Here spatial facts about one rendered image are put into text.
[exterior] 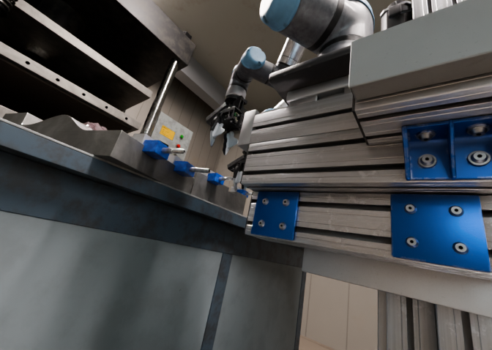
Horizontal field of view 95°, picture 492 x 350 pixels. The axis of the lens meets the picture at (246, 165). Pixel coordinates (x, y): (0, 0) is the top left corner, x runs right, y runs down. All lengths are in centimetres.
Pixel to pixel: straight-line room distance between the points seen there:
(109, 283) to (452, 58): 65
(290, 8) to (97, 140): 46
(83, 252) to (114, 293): 12
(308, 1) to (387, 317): 62
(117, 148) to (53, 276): 26
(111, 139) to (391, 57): 45
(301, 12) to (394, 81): 31
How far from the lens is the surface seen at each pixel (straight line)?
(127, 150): 50
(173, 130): 175
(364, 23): 61
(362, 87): 29
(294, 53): 89
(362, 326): 282
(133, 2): 174
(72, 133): 61
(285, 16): 55
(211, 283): 79
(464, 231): 37
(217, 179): 73
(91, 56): 162
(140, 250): 62
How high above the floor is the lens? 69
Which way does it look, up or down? 20 degrees up
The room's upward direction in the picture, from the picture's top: 13 degrees clockwise
